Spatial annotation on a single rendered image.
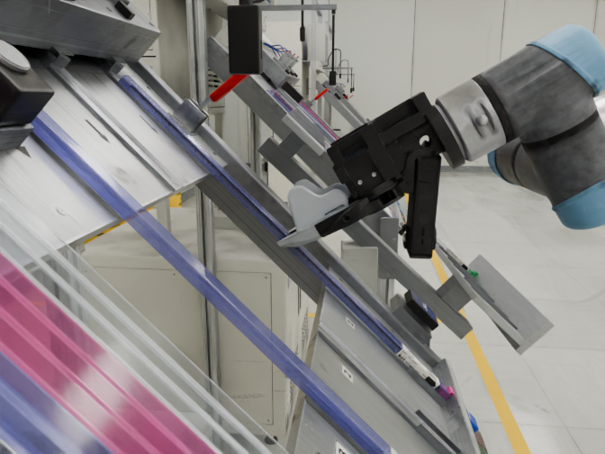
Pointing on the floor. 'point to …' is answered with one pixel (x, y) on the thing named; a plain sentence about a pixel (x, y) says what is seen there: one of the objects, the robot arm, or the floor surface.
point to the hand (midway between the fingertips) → (293, 241)
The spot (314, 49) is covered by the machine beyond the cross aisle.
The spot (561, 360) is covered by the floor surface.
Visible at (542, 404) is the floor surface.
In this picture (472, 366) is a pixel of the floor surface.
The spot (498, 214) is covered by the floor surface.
